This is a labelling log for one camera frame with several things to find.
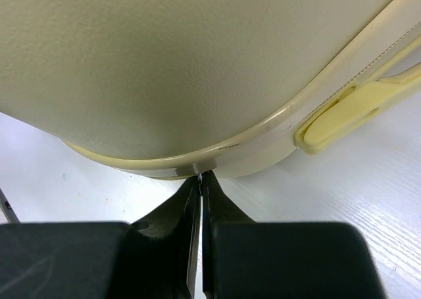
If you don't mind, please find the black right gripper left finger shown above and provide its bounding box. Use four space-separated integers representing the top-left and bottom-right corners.
1 177 200 298

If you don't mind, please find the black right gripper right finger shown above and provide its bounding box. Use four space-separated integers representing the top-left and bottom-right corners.
201 171 384 298

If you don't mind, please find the pale yellow hard-shell suitcase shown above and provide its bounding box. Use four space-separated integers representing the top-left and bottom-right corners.
1 0 420 179

